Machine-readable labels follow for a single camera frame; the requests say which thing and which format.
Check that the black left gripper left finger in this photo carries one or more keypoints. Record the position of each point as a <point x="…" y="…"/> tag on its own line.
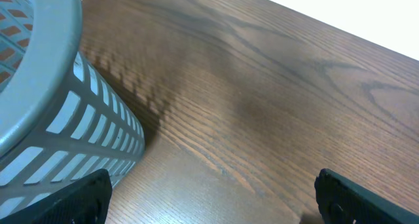
<point x="84" y="201"/>

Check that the grey plastic basket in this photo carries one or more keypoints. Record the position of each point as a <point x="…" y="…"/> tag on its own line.
<point x="60" y="119"/>

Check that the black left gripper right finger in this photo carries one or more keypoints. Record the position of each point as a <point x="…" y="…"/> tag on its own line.
<point x="341" y="200"/>

